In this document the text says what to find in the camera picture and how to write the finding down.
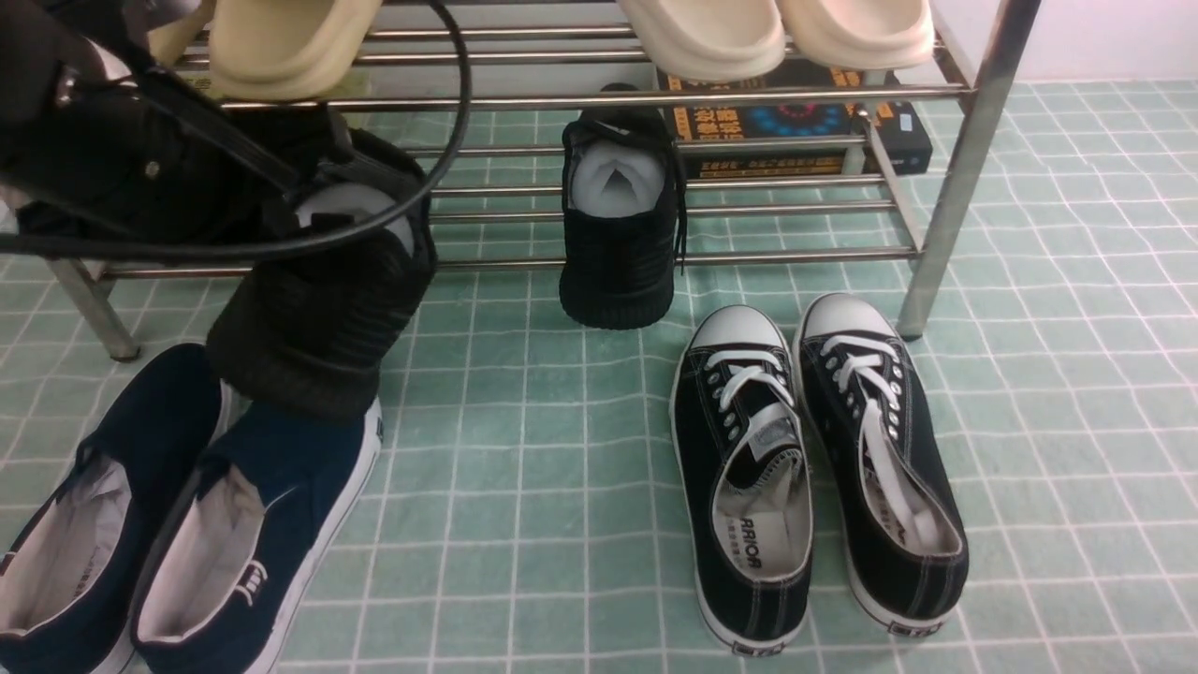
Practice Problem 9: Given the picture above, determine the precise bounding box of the silver metal shoe rack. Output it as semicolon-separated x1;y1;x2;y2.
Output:
4;1;1043;342

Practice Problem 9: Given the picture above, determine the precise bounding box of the black and orange book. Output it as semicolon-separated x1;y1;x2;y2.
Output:
658;59;933;180

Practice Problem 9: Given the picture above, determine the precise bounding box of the navy slip-on shoe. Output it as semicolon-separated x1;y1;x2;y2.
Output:
131;402;385;673
1;344;235;673

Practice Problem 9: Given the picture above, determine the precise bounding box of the beige slipper far left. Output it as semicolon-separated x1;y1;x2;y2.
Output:
147;1;214;66

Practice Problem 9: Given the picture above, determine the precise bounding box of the navy slip-on shoe left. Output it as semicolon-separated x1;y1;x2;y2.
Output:
1;344;235;673

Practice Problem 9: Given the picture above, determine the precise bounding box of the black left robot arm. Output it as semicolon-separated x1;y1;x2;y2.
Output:
4;1;386;257

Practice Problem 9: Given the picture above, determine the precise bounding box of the cream slipper far right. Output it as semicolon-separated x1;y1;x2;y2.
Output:
776;1;936;71

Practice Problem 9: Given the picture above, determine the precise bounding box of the beige slipper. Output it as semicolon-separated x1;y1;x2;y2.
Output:
147;1;214;66
207;0;383;101

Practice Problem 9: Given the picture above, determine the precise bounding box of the black canvas sneaker left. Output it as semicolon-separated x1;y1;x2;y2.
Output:
670;304;813;657

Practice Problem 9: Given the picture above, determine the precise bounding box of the black knit sneaker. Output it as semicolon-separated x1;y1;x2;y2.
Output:
206;126;438;421
558;107;688;330

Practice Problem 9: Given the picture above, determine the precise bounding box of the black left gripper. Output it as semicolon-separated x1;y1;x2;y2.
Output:
0;66;375;249

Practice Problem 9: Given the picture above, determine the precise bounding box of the black cable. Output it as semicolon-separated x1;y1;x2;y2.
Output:
0;0;473;263

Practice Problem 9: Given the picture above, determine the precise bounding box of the cream slipper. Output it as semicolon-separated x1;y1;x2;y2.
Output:
617;1;786;81
776;1;936;71

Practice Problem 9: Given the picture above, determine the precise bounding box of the black canvas sneaker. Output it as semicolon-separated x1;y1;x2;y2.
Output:
792;293;970;638
670;304;813;657

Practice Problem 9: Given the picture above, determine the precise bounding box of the black canvas sneaker right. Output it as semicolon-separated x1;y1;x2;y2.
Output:
792;293;970;638

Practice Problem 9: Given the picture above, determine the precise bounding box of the navy slip-on shoe right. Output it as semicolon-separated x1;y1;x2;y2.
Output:
131;402;385;673

